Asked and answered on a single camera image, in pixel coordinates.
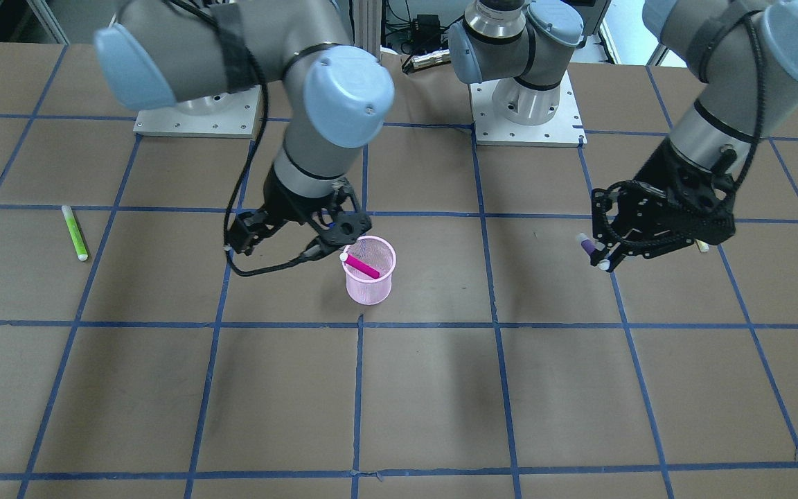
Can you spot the purple marker pen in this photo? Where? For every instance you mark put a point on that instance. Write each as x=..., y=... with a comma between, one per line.
x=597, y=257

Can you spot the green marker pen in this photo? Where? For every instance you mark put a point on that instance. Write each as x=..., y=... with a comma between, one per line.
x=75, y=233

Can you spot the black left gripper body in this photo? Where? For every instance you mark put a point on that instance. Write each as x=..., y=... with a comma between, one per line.
x=657, y=174

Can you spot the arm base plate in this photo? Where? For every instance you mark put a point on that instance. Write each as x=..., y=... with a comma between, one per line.
x=232, y=116
x=508, y=114

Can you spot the pink mesh cup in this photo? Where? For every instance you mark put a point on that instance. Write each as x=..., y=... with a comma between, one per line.
x=379, y=254

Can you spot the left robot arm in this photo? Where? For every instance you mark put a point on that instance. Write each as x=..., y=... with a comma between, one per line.
x=515, y=54

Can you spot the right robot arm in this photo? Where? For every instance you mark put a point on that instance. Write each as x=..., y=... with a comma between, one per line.
x=160, y=53

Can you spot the pink marker pen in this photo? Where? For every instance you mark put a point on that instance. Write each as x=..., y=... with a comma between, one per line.
x=357, y=264

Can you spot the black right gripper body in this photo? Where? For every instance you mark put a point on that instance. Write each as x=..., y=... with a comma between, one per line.
x=283, y=201

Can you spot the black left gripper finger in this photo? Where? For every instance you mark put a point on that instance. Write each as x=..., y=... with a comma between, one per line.
x=613, y=252

